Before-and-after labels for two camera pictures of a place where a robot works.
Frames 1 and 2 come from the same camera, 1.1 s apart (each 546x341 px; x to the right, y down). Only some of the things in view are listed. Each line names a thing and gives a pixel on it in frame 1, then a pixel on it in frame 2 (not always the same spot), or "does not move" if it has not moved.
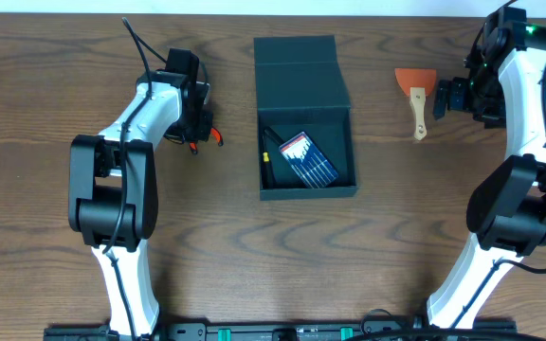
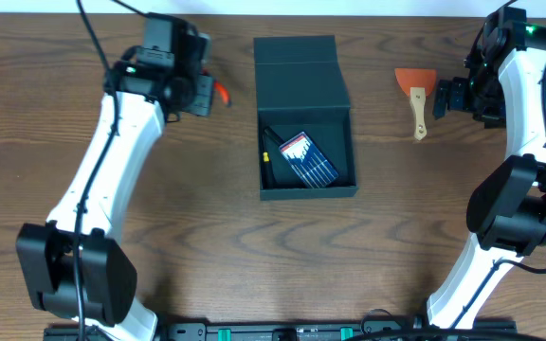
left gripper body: [202, 128] -> [204, 95]
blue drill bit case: [308, 161] does not move
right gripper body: [482, 96] does not move
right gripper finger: [441, 99] does not move
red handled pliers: [214, 133] -> [221, 89]
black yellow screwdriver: [267, 179] does not move
